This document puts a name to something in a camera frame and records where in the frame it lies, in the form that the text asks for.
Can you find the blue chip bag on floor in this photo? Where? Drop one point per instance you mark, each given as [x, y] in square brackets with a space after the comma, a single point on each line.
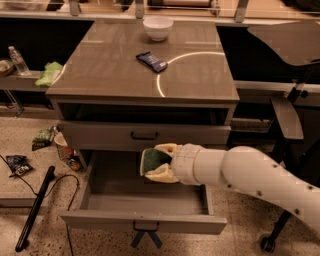
[18, 164]

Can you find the black office chair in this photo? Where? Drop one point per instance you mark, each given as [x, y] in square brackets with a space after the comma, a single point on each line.
[286, 116]

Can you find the black long bar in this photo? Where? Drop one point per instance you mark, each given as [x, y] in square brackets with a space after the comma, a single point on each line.
[22, 242]

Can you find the green yellow sponge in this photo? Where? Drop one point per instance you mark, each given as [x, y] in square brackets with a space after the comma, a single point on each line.
[154, 161]

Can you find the snack cup on floor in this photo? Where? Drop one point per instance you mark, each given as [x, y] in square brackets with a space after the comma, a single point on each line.
[66, 153]

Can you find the white bowl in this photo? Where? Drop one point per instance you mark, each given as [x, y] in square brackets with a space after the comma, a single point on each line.
[158, 28]

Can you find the woven bowl on shelf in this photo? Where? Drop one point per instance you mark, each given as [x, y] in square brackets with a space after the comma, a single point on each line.
[6, 67]

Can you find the closed grey upper drawer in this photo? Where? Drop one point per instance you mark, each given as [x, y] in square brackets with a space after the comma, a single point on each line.
[85, 135]

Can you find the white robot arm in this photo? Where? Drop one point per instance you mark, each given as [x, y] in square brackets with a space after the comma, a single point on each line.
[241, 169]

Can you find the clear plastic water bottle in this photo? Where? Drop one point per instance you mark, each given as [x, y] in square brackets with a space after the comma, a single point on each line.
[18, 61]

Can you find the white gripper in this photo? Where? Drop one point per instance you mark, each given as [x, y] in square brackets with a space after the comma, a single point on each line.
[184, 164]

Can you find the green cloth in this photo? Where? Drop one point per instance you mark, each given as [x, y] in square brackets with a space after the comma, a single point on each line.
[52, 70]

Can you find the open grey bottom drawer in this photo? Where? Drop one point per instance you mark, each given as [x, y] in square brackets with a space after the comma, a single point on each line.
[114, 196]

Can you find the green chip bag on floor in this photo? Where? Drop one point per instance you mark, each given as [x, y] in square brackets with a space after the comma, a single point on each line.
[43, 138]

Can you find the blue snack packet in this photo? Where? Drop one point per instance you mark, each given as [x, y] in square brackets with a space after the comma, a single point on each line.
[151, 61]

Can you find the grey drawer cabinet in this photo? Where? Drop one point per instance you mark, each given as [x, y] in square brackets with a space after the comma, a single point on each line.
[104, 82]

